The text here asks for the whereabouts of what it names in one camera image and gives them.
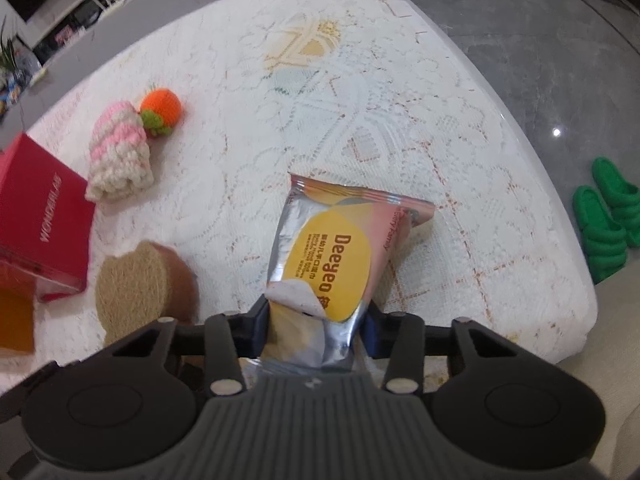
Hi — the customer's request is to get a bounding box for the silver yellow snack packet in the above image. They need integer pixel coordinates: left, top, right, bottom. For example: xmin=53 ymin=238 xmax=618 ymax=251
xmin=262 ymin=174 xmax=435 ymax=370

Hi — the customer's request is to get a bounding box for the bear shaped loofah sponge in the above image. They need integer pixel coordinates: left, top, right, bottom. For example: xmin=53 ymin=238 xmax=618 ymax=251
xmin=94 ymin=240 xmax=198 ymax=346

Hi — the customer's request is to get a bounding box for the pink white crochet roll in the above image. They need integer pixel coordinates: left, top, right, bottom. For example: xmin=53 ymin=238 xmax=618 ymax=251
xmin=85 ymin=101 xmax=154 ymax=203

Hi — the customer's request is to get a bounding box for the orange crochet fruit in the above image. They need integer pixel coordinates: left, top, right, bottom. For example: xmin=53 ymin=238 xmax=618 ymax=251
xmin=139 ymin=88 xmax=182 ymax=138

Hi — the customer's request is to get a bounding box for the orange white storage box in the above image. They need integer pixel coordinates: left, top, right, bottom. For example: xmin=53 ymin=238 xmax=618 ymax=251
xmin=0 ymin=260 xmax=36 ymax=358

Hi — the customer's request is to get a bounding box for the red lidded box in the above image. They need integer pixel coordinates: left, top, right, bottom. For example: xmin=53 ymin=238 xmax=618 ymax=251
xmin=1 ymin=133 xmax=96 ymax=302

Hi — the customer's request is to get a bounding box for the left green slipper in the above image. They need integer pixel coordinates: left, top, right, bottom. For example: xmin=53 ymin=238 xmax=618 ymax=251
xmin=573 ymin=185 xmax=627 ymax=284

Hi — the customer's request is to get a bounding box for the green slipper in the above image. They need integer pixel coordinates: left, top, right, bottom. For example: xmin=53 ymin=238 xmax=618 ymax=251
xmin=591 ymin=157 xmax=640 ymax=248
xmin=573 ymin=185 xmax=627 ymax=284

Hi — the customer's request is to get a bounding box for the white lace tablecloth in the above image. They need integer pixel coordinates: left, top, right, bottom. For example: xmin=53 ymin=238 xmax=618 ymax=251
xmin=27 ymin=0 xmax=598 ymax=363

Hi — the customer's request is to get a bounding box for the right green slipper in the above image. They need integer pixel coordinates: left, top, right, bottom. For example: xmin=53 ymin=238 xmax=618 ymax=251
xmin=591 ymin=157 xmax=640 ymax=248

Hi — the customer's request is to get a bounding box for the green plant in vase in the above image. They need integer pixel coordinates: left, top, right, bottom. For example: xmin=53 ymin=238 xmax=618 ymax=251
xmin=0 ymin=18 xmax=20 ymax=78

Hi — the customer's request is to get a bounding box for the white tv console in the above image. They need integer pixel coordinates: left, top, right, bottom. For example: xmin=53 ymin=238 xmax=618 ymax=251
xmin=0 ymin=0 xmax=241 ymax=134

